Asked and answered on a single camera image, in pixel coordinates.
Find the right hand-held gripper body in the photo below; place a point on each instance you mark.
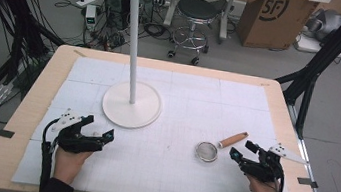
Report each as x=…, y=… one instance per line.
x=262, y=168

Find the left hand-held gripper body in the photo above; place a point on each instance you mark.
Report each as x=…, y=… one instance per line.
x=76, y=141

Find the white hook rack stand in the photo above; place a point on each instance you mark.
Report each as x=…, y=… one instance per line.
x=134, y=37

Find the person's right hand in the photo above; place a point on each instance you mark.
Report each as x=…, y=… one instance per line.
x=261, y=191

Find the person's left hand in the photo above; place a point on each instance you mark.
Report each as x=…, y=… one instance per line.
x=68, y=164

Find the black tape strip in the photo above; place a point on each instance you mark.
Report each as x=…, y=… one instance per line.
x=307, y=182
x=5, y=133

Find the white grid mat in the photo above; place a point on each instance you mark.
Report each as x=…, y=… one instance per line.
x=189, y=112

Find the small bench power supply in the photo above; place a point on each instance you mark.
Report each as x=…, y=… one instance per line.
x=90, y=17

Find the white power strip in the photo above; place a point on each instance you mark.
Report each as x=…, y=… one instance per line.
x=87, y=1

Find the black computer tower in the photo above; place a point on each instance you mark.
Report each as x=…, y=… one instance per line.
x=114, y=4

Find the brown cardboard box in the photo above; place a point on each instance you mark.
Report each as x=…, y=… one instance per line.
x=269, y=25

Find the grey bag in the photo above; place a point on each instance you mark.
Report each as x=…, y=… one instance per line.
x=327, y=22

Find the black round stool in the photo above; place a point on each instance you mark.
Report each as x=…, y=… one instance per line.
x=197, y=9

